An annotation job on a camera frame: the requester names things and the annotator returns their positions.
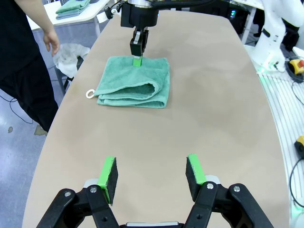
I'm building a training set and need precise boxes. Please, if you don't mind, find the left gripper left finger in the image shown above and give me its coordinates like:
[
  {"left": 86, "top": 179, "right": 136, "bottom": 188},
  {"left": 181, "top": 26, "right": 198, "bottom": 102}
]
[{"left": 41, "top": 156, "right": 119, "bottom": 228}]

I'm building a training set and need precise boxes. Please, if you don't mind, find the small metal-legged stool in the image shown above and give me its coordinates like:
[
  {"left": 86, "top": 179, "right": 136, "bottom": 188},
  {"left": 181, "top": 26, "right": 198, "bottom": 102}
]
[{"left": 56, "top": 56, "right": 84, "bottom": 95}]

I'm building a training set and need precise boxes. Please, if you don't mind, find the person's left forearm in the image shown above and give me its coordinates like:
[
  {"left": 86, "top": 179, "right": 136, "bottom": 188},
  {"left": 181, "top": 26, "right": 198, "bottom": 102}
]
[{"left": 18, "top": 0, "right": 56, "bottom": 36}]

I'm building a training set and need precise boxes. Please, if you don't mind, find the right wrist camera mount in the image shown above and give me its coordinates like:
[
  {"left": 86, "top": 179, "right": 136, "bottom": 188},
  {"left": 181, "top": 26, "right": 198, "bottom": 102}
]
[{"left": 97, "top": 6, "right": 119, "bottom": 23}]

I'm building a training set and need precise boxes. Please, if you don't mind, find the yellow emergency stop button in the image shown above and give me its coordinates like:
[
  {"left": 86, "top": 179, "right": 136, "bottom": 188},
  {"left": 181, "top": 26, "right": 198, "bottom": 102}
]
[{"left": 288, "top": 58, "right": 304, "bottom": 76}]

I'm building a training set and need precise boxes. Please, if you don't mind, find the person's left hand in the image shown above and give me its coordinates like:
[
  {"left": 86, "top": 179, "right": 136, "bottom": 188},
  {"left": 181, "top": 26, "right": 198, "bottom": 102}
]
[{"left": 43, "top": 29, "right": 60, "bottom": 57}]

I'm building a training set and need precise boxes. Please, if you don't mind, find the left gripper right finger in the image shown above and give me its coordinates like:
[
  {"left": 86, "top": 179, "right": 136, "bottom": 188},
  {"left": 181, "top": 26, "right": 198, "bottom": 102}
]
[{"left": 184, "top": 154, "right": 274, "bottom": 228}]

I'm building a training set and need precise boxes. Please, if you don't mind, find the blue-grey terry towel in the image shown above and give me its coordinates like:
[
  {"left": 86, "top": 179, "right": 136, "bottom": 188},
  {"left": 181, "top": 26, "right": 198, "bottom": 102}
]
[{"left": 56, "top": 9, "right": 80, "bottom": 20}]

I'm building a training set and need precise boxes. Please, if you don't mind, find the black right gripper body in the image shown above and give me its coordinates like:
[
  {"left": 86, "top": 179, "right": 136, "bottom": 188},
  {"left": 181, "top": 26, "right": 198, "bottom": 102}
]
[{"left": 120, "top": 0, "right": 159, "bottom": 27}]

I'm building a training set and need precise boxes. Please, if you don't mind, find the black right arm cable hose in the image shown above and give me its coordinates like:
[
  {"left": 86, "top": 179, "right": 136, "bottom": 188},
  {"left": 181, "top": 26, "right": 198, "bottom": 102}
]
[{"left": 149, "top": 0, "right": 235, "bottom": 8}]

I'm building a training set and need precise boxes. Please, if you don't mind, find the white slatted base platform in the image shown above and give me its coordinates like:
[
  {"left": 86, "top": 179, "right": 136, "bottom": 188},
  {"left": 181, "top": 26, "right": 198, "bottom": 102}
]
[{"left": 244, "top": 45, "right": 304, "bottom": 228}]

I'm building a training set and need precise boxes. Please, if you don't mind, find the white side table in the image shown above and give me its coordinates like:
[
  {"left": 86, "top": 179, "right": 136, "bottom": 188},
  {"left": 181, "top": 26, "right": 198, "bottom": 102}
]
[{"left": 30, "top": 0, "right": 111, "bottom": 40}]

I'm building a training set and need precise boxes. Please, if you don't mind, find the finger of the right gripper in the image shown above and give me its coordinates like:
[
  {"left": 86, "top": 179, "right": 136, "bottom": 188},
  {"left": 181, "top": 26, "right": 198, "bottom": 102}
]
[
  {"left": 142, "top": 28, "right": 150, "bottom": 57},
  {"left": 130, "top": 28, "right": 143, "bottom": 67}
]

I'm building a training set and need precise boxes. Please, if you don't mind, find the yellow and black switch box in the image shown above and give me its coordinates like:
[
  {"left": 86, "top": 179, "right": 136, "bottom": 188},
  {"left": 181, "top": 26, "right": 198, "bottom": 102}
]
[{"left": 294, "top": 134, "right": 304, "bottom": 159}]

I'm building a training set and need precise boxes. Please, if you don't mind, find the person in black t-shirt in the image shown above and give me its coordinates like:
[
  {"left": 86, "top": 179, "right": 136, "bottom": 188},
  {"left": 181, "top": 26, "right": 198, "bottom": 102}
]
[{"left": 0, "top": 0, "right": 60, "bottom": 133}]

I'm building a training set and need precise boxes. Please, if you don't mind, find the green terry towel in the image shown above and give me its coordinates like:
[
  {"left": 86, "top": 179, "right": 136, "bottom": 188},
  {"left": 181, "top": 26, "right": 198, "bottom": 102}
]
[
  {"left": 56, "top": 0, "right": 91, "bottom": 14},
  {"left": 85, "top": 56, "right": 171, "bottom": 109}
]

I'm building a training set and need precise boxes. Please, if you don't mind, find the black controller cabinet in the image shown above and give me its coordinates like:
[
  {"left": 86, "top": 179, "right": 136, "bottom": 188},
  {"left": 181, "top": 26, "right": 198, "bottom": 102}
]
[{"left": 213, "top": 0, "right": 252, "bottom": 45}]

